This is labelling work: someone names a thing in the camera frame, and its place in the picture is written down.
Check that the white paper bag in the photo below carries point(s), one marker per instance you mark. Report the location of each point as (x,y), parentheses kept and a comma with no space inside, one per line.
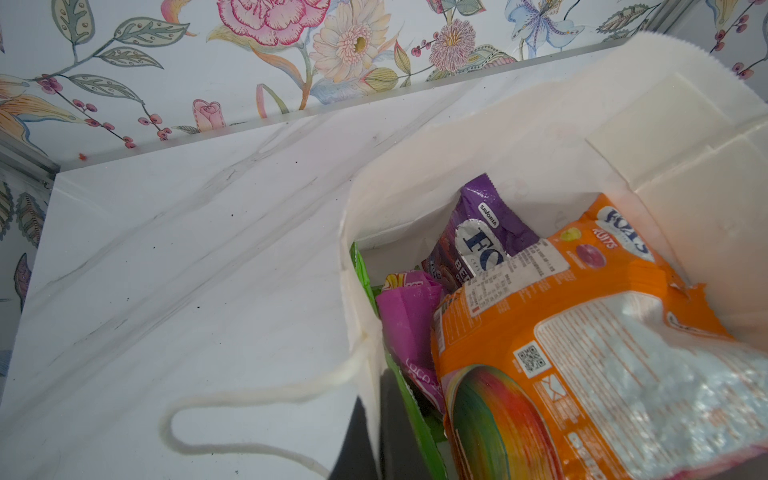
(671,137)

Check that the purple white snack packet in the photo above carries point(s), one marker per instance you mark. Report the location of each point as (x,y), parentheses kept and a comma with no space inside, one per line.
(482,232)

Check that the magenta purple snack bag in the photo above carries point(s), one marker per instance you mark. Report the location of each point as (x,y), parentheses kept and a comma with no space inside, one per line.
(406,305)

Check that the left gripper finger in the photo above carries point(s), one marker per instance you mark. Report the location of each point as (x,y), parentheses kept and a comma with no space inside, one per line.
(393,453)

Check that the green chips bag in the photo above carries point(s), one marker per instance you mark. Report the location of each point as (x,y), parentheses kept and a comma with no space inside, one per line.
(424,417)

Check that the orange Fox's candy bag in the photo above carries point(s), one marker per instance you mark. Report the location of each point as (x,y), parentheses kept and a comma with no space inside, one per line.
(586,356)

